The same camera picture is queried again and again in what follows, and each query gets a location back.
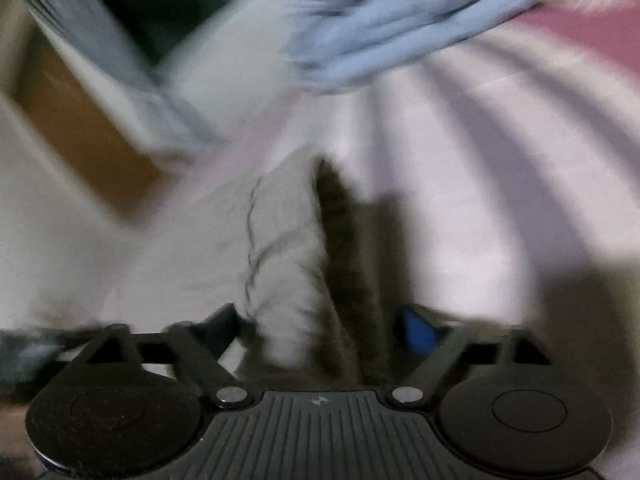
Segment sliding glass window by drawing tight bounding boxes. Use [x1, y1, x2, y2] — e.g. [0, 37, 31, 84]
[80, 0, 283, 67]

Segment folded light blue quilt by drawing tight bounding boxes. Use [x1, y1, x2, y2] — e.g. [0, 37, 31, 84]
[282, 0, 547, 94]

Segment grey curtain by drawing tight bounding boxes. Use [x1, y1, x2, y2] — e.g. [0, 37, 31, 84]
[10, 0, 222, 162]

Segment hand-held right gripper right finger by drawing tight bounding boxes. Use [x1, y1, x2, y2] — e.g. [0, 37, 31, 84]
[387, 304, 553, 407]

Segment striped purple pink bed sheet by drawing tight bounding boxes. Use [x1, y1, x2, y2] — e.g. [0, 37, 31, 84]
[0, 0, 640, 480]

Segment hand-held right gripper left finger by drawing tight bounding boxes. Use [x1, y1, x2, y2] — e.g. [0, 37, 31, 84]
[65, 302, 252, 409]

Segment grey pants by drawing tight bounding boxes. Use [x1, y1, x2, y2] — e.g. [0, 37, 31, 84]
[100, 154, 406, 392]

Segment brown wooden door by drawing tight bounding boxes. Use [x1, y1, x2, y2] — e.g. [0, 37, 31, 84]
[14, 25, 167, 221]

